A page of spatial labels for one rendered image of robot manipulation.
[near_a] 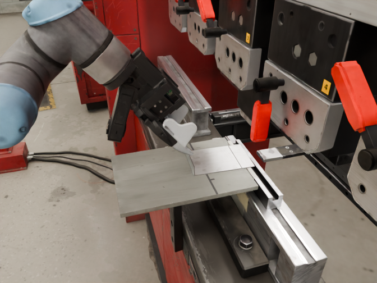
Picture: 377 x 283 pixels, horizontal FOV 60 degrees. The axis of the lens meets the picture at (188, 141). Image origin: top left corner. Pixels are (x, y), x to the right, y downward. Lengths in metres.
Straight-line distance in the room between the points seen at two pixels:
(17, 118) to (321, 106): 0.34
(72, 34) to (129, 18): 0.90
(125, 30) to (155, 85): 0.86
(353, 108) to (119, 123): 0.41
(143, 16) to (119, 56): 0.88
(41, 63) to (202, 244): 0.45
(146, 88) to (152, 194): 0.19
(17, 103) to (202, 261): 0.44
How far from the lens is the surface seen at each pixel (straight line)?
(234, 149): 0.73
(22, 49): 0.55
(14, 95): 0.43
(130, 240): 1.88
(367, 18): 0.35
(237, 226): 0.70
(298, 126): 0.44
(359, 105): 0.31
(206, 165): 0.68
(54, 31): 0.52
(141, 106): 0.57
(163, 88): 0.56
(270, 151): 0.74
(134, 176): 0.66
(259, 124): 0.46
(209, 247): 0.69
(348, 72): 0.32
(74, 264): 1.85
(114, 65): 0.54
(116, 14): 1.40
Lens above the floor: 1.41
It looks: 33 degrees down
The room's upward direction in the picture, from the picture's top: straight up
